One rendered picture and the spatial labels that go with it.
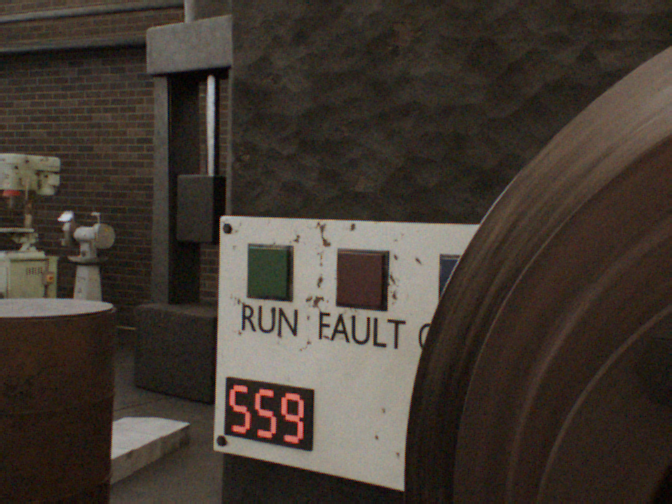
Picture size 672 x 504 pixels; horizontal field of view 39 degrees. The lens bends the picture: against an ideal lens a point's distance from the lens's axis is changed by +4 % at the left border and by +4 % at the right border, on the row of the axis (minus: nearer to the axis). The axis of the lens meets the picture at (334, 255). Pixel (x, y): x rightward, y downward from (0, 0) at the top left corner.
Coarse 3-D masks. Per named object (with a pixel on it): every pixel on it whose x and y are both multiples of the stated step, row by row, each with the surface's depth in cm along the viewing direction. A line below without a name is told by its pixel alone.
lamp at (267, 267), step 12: (252, 252) 67; (264, 252) 67; (276, 252) 66; (288, 252) 66; (252, 264) 67; (264, 264) 67; (276, 264) 66; (252, 276) 67; (264, 276) 67; (276, 276) 66; (252, 288) 67; (264, 288) 67; (276, 288) 66
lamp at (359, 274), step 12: (348, 252) 63; (348, 264) 63; (360, 264) 62; (372, 264) 62; (348, 276) 63; (360, 276) 62; (372, 276) 62; (348, 288) 63; (360, 288) 62; (372, 288) 62; (348, 300) 63; (360, 300) 62; (372, 300) 62
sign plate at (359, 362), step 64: (320, 256) 65; (448, 256) 59; (256, 320) 68; (320, 320) 65; (384, 320) 62; (256, 384) 68; (320, 384) 65; (384, 384) 62; (256, 448) 68; (320, 448) 65; (384, 448) 62
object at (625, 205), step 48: (624, 192) 38; (576, 240) 40; (624, 240) 39; (528, 288) 41; (576, 288) 40; (624, 288) 37; (528, 336) 41; (576, 336) 38; (624, 336) 37; (480, 384) 42; (528, 384) 40; (576, 384) 38; (480, 432) 42; (528, 432) 39; (480, 480) 42; (528, 480) 39
